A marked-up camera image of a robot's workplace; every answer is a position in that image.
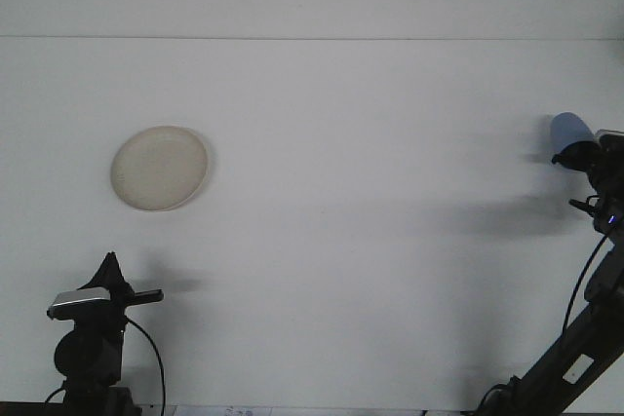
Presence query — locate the pale blue cup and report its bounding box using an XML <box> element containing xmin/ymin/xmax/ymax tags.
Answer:
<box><xmin>549</xmin><ymin>112</ymin><xmax>598</xmax><ymax>153</ymax></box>

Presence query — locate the pale round plate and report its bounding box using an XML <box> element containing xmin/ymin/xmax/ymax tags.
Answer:
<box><xmin>110</xmin><ymin>125</ymin><xmax>211</xmax><ymax>213</ymax></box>

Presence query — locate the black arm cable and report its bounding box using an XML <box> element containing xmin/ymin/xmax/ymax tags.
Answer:
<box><xmin>561</xmin><ymin>233</ymin><xmax>611</xmax><ymax>337</ymax></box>
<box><xmin>124</xmin><ymin>318</ymin><xmax>168</xmax><ymax>410</ymax></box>

